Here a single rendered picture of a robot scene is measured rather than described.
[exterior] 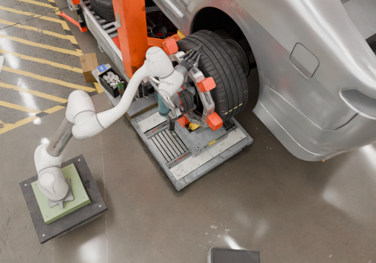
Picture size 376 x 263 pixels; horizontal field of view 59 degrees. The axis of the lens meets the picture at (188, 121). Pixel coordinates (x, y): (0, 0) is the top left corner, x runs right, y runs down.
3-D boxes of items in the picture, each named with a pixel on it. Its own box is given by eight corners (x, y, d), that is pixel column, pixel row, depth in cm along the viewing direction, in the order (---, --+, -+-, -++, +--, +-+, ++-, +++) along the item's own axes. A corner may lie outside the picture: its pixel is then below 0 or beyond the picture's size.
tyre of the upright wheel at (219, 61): (187, 15, 242) (197, 87, 288) (160, 28, 235) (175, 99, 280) (249, 51, 200) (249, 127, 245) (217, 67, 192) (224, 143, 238)
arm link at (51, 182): (48, 205, 232) (36, 195, 213) (43, 181, 240) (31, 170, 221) (71, 196, 235) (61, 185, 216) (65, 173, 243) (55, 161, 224)
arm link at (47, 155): (34, 179, 232) (28, 153, 243) (57, 177, 244) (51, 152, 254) (77, 110, 190) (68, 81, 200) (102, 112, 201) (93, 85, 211)
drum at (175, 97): (195, 99, 239) (197, 88, 227) (170, 113, 232) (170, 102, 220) (184, 86, 244) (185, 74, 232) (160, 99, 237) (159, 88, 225)
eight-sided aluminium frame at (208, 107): (208, 134, 248) (219, 91, 202) (202, 138, 246) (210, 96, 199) (169, 84, 270) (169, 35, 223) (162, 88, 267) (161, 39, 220)
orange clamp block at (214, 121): (214, 116, 228) (222, 126, 225) (205, 122, 226) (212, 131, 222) (215, 111, 222) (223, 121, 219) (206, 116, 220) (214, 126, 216)
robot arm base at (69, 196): (50, 214, 234) (47, 211, 229) (45, 185, 245) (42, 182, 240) (75, 205, 237) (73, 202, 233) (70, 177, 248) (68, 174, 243)
